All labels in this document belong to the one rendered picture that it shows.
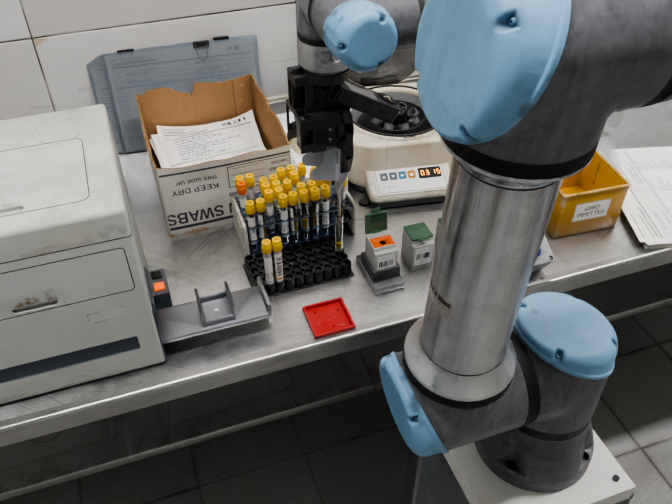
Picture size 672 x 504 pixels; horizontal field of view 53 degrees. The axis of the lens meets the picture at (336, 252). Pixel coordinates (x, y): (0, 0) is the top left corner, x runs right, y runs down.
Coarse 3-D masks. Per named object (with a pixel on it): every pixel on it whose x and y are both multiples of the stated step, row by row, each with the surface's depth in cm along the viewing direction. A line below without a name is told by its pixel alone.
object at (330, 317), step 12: (336, 300) 111; (312, 312) 109; (324, 312) 109; (336, 312) 109; (348, 312) 109; (312, 324) 107; (324, 324) 108; (336, 324) 108; (348, 324) 108; (324, 336) 106
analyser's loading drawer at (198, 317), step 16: (256, 288) 108; (192, 304) 106; (208, 304) 106; (224, 304) 106; (240, 304) 106; (256, 304) 106; (160, 320) 103; (176, 320) 103; (192, 320) 103; (208, 320) 102; (224, 320) 102; (240, 320) 103; (272, 320) 105; (176, 336) 101; (192, 336) 102
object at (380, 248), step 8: (384, 232) 113; (368, 240) 111; (376, 240) 111; (384, 240) 111; (392, 240) 111; (368, 248) 112; (376, 248) 110; (384, 248) 110; (392, 248) 111; (368, 256) 113; (376, 256) 110; (384, 256) 110; (392, 256) 111; (376, 264) 111; (384, 264) 112; (392, 264) 112
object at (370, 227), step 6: (372, 210) 110; (378, 210) 111; (384, 210) 111; (366, 216) 110; (372, 216) 111; (378, 216) 111; (384, 216) 112; (366, 222) 111; (372, 222) 112; (378, 222) 112; (384, 222) 112; (366, 228) 112; (372, 228) 112; (378, 228) 113; (384, 228) 113; (366, 234) 112
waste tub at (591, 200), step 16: (592, 160) 128; (576, 176) 132; (592, 176) 129; (608, 176) 124; (560, 192) 117; (576, 192) 133; (592, 192) 118; (608, 192) 119; (624, 192) 120; (560, 208) 119; (576, 208) 119; (592, 208) 120; (608, 208) 122; (560, 224) 121; (576, 224) 122; (592, 224) 123; (608, 224) 125
